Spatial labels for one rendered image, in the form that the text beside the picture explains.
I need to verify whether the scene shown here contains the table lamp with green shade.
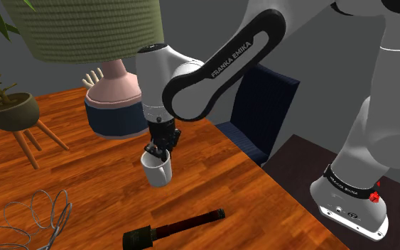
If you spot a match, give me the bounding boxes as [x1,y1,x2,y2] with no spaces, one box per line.
[1,0,165,141]

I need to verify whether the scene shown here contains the black handled kitchen tool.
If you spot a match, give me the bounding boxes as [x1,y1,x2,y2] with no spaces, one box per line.
[122,207,227,250]

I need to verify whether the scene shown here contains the dark blue chair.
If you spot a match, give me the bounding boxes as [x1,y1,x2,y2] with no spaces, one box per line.
[215,63,301,168]

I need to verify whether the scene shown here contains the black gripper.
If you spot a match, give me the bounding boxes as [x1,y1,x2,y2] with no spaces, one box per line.
[144,118,182,161]

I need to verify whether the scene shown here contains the dark robot stand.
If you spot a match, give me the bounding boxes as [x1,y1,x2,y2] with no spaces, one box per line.
[261,134,400,250]

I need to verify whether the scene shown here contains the grey wire whisk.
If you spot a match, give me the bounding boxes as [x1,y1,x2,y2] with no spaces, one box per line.
[0,188,73,250]

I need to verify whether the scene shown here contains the white mug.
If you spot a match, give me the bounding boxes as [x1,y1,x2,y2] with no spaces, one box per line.
[140,149,173,188]

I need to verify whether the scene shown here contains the potted plant on wooden stand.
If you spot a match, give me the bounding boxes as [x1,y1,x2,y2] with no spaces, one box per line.
[0,0,70,170]

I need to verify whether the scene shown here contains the cream hand-shaped figure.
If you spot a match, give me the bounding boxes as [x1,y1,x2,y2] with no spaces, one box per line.
[82,67,104,90]

